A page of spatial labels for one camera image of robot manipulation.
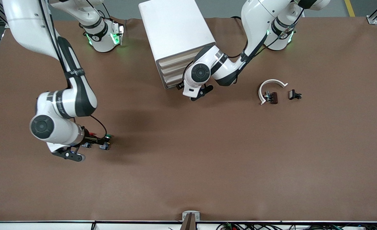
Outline green push button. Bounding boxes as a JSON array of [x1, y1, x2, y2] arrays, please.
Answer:
[[99, 134, 113, 150]]

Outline red push button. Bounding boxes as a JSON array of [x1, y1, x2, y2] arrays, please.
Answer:
[[81, 131, 96, 148]]

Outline brown table cover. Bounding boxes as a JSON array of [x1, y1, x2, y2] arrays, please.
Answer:
[[0, 16, 377, 222]]

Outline white curved plastic piece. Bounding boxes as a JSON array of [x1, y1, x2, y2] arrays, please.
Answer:
[[258, 79, 288, 105]]

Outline brown upright bar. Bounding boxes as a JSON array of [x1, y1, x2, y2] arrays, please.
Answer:
[[180, 213, 197, 230]]

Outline white table edge rail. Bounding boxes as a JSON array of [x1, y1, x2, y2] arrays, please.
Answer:
[[0, 220, 377, 230]]

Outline grey metal mounting bracket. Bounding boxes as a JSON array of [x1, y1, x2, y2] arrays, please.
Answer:
[[182, 211, 200, 222]]

